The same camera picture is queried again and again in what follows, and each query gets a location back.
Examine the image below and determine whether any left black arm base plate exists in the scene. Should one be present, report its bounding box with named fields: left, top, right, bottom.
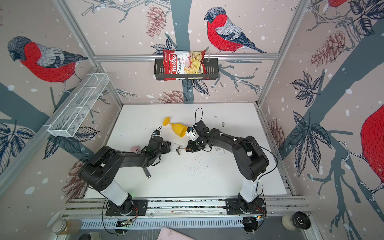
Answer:
left=105, top=200, right=149, bottom=217

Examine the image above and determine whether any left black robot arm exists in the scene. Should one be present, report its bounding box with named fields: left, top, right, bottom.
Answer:
left=78, top=136, right=171, bottom=216

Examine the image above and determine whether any white wire mesh shelf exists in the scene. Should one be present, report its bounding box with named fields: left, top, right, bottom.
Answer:
left=48, top=73, right=110, bottom=137

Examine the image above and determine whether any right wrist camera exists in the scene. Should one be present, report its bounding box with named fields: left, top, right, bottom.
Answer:
left=187, top=127, right=198, bottom=141

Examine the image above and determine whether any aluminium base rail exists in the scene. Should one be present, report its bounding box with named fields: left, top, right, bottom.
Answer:
left=62, top=195, right=311, bottom=232

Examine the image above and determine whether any yellow plastic goblet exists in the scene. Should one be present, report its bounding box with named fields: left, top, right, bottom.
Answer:
left=163, top=117, right=188, bottom=138

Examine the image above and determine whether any grey white remote control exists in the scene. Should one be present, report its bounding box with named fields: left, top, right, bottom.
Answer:
left=170, top=143, right=182, bottom=153

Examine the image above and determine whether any red cassava chips bag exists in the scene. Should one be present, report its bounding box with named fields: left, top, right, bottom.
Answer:
left=163, top=50, right=207, bottom=75

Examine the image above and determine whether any pink flat object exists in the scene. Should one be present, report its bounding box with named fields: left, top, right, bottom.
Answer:
left=157, top=228, right=194, bottom=240

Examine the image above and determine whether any glass jar amber content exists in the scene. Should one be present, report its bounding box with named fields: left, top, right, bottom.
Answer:
left=52, top=220, right=82, bottom=235

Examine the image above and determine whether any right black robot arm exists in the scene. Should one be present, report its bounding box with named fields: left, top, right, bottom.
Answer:
left=186, top=121, right=270, bottom=216

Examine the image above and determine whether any white black round jar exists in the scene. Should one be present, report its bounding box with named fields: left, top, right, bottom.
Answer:
left=282, top=212, right=312, bottom=231

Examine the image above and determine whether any black wall basket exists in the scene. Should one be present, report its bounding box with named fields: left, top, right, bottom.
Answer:
left=154, top=59, right=219, bottom=81

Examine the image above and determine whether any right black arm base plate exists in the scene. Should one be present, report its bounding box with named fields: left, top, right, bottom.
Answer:
left=223, top=198, right=267, bottom=216

